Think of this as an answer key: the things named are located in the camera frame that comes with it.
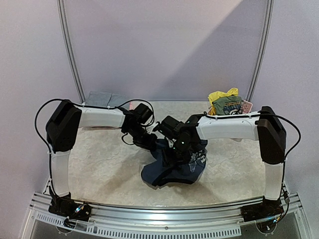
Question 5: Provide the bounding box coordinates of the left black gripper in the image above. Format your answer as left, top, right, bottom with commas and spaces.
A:
126, 125, 158, 151

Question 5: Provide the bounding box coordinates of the navy printed t-shirt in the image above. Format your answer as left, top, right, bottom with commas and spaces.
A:
141, 139, 208, 187

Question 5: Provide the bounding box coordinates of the grey-blue button shirt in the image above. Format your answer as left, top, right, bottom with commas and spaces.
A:
86, 91, 128, 107

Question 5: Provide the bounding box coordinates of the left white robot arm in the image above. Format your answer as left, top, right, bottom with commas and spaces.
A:
45, 100, 157, 216

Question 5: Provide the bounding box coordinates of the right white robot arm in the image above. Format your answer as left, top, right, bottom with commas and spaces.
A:
161, 107, 286, 217

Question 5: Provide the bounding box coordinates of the pink perforated laundry basket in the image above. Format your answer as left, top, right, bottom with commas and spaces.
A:
208, 100, 253, 116

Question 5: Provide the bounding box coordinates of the pink folded garment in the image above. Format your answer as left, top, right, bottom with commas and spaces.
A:
129, 101, 135, 110

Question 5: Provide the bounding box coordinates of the green printed t-shirt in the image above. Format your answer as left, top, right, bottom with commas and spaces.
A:
213, 96, 242, 116

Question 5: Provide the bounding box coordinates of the yellow garment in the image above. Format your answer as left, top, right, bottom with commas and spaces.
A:
208, 88, 239, 106

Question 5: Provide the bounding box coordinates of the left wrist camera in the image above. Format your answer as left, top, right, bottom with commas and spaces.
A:
133, 103, 153, 124

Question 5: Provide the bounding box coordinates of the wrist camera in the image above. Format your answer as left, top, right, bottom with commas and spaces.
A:
158, 116, 184, 139
133, 103, 153, 124

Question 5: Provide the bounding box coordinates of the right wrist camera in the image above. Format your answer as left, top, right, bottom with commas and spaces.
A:
158, 116, 184, 139

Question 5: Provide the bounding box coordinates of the aluminium front rail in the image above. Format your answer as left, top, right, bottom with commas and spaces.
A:
22, 193, 315, 239

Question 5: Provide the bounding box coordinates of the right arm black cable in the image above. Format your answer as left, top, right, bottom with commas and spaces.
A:
266, 111, 302, 160

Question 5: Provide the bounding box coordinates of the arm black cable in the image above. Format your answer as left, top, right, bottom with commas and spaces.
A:
34, 99, 63, 155
266, 111, 302, 160

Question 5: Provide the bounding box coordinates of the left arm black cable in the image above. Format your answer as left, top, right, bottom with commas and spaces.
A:
34, 99, 63, 155

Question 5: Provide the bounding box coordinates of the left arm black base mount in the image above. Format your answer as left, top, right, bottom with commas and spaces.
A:
48, 190, 92, 222

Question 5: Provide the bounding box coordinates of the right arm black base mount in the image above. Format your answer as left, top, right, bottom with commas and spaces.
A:
240, 194, 290, 234

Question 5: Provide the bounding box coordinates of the left aluminium wall post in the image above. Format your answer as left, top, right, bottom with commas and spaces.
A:
56, 0, 86, 103

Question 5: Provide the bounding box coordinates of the aluminium wall post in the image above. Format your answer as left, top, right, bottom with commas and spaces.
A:
246, 0, 274, 102
56, 0, 86, 103

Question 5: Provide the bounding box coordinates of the right aluminium wall post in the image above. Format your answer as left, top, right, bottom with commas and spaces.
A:
246, 0, 274, 102

